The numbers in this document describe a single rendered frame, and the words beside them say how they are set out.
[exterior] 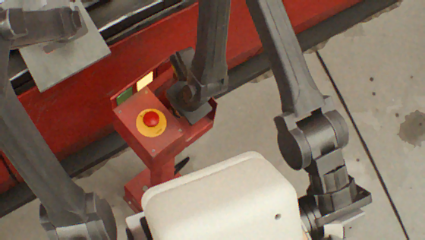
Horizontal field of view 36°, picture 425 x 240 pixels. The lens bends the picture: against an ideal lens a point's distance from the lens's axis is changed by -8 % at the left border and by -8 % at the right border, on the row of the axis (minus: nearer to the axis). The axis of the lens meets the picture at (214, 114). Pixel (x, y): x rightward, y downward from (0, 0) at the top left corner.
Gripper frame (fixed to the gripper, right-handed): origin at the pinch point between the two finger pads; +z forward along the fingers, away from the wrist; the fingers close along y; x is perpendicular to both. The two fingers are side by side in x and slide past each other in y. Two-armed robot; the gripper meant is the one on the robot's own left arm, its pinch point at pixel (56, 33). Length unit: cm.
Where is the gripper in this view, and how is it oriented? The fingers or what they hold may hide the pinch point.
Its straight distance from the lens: 150.7
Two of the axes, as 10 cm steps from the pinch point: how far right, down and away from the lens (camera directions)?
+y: -8.4, 4.5, -2.9
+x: 4.2, 8.9, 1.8
